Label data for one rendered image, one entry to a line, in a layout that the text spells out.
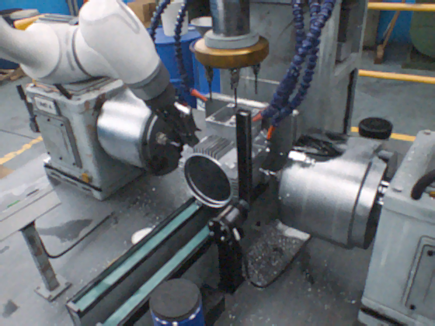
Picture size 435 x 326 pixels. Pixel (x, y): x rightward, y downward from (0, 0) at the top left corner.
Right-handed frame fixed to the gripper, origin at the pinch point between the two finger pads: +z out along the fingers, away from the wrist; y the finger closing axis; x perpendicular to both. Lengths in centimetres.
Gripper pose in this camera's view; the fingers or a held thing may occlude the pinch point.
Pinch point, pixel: (189, 137)
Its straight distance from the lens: 100.1
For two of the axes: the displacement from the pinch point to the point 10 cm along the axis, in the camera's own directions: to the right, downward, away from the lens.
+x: -4.7, 8.3, -3.1
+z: 3.4, 4.9, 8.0
